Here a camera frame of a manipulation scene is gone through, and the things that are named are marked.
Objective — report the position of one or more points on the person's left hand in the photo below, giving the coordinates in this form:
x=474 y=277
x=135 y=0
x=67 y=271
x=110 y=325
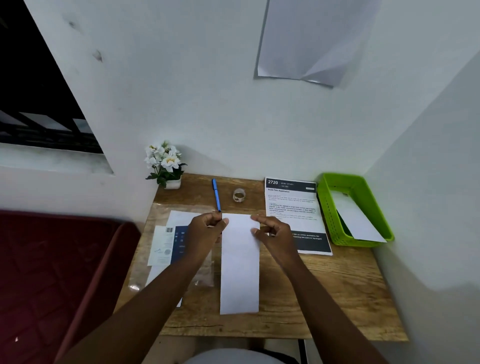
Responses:
x=202 y=236

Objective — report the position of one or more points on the person's right hand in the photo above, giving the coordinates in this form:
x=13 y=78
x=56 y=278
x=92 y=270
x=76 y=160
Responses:
x=279 y=243

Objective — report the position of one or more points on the stack of white envelopes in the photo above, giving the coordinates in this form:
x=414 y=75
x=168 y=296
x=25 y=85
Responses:
x=178 y=219

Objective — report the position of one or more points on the printed paper sheet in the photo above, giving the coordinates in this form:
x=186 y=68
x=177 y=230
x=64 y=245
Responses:
x=296 y=195

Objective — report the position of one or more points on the single white envelope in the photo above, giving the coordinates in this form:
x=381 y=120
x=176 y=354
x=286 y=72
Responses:
x=356 y=221
x=240 y=277

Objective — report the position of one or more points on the small clear tape roll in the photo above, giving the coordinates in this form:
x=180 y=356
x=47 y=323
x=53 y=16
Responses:
x=235 y=195

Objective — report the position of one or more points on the green plastic tray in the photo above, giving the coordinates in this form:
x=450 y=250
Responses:
x=326 y=217

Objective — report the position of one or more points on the person's right forearm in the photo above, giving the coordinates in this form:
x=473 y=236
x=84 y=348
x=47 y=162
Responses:
x=330 y=322

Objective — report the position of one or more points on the person's left forearm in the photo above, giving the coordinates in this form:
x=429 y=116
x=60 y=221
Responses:
x=138 y=315

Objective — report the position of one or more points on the clear plastic bag with card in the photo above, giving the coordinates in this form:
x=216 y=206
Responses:
x=161 y=210

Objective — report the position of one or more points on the person's grey shirt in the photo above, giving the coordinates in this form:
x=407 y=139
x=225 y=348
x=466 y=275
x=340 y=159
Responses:
x=232 y=358

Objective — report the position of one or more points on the blue pen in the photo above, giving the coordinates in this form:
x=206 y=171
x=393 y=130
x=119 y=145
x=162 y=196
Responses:
x=216 y=195

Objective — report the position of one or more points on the potted white flower plant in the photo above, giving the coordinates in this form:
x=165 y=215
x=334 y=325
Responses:
x=165 y=161

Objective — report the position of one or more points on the black table leg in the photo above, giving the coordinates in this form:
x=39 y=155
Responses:
x=302 y=352

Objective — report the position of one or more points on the dark red mattress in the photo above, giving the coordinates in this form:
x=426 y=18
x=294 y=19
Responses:
x=48 y=285

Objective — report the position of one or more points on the dark window with grille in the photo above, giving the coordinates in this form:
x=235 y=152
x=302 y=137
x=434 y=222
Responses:
x=26 y=93

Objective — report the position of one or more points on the white paper sheet on wall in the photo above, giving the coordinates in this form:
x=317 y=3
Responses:
x=300 y=37

